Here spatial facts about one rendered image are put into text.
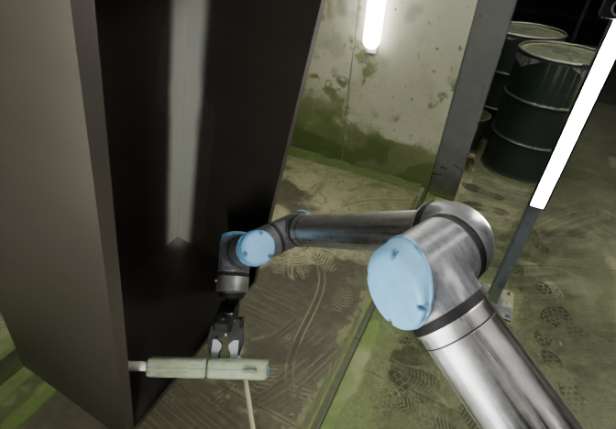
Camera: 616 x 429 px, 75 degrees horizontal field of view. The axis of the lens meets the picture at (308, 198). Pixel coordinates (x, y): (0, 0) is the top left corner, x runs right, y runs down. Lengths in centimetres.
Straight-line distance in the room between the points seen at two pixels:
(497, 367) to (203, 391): 131
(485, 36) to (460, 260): 200
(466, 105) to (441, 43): 39
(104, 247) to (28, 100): 20
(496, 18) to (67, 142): 222
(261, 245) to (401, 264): 55
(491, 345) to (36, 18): 61
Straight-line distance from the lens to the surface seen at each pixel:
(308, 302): 196
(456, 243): 60
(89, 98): 48
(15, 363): 197
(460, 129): 265
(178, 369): 116
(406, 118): 269
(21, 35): 51
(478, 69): 253
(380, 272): 58
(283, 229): 108
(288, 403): 169
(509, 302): 229
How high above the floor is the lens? 153
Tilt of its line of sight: 35 degrees down
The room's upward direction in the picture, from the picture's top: 3 degrees clockwise
